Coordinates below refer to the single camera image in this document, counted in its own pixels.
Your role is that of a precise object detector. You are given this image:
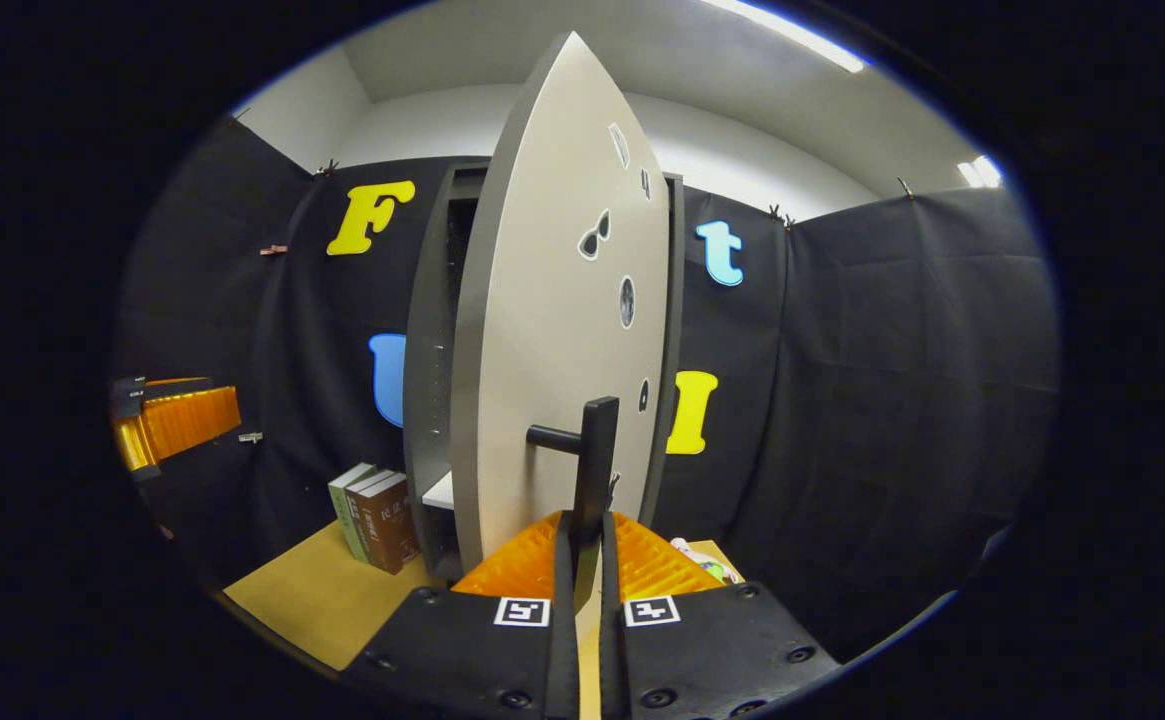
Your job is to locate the beige cabinet door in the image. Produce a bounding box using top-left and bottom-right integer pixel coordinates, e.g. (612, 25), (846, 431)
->
(450, 30), (671, 576)

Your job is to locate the black door handle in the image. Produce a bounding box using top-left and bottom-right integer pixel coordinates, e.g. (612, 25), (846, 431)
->
(526, 396), (621, 546)

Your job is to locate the brown book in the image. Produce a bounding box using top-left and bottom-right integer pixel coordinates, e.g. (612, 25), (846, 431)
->
(346, 470), (423, 576)

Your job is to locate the black backdrop cloth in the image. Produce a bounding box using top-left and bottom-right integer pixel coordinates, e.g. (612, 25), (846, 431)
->
(112, 115), (1061, 666)

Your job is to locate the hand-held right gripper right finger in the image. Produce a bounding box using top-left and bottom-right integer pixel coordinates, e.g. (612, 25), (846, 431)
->
(597, 510), (840, 720)

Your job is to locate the green and white plush toy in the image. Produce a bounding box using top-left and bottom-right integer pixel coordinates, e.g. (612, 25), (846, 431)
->
(669, 537), (745, 585)

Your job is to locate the dark grey cabinet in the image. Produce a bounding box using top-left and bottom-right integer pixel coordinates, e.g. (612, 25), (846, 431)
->
(402, 160), (688, 583)

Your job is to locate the long ceiling light panel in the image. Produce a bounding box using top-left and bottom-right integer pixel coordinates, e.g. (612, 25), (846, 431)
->
(702, 0), (868, 74)

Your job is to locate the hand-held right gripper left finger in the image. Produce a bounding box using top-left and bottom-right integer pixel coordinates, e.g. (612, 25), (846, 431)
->
(340, 510), (583, 720)

